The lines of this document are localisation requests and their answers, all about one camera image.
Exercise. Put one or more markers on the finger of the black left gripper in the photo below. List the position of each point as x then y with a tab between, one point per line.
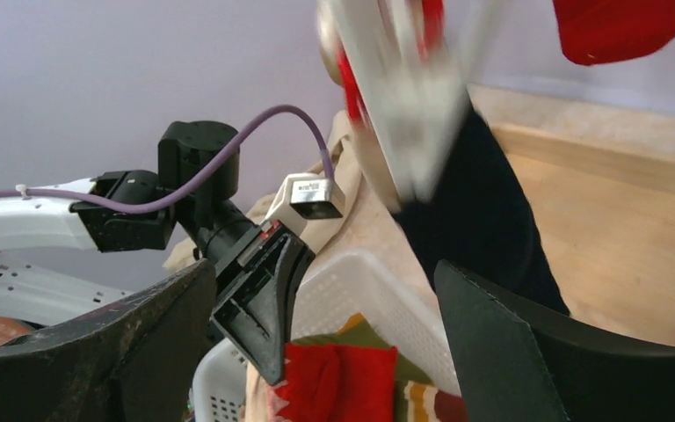
257	317

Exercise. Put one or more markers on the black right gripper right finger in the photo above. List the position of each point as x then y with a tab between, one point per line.
516	360

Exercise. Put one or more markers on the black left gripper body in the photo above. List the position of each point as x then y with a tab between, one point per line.
238	249

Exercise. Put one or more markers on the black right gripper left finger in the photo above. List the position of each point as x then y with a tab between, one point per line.
130	360

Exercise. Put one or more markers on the beige sock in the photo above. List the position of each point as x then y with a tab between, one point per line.
329	383

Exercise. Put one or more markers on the white perforated plastic basket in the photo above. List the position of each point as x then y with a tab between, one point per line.
352	282

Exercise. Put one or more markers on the white plastic clip hanger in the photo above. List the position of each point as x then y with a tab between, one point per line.
406	88

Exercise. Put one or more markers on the wooden hanger rack frame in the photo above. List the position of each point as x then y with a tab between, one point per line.
601	180

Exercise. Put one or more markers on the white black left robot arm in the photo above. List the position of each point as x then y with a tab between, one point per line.
198	165

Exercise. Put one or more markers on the navy patterned sock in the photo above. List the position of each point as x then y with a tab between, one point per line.
480	219

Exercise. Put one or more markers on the plain red sock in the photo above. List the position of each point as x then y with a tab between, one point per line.
595	32

